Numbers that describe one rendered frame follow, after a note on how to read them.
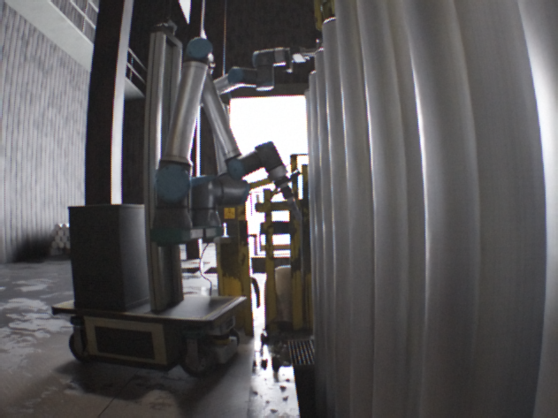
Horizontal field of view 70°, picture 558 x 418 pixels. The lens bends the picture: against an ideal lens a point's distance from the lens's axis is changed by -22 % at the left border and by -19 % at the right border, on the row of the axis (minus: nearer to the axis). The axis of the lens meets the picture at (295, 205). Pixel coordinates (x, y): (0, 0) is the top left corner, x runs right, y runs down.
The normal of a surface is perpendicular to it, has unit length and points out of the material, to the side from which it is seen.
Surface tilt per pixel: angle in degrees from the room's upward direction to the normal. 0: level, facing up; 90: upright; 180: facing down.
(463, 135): 90
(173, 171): 95
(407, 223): 90
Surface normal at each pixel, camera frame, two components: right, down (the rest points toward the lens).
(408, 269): -0.48, 0.00
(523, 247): 0.13, -0.04
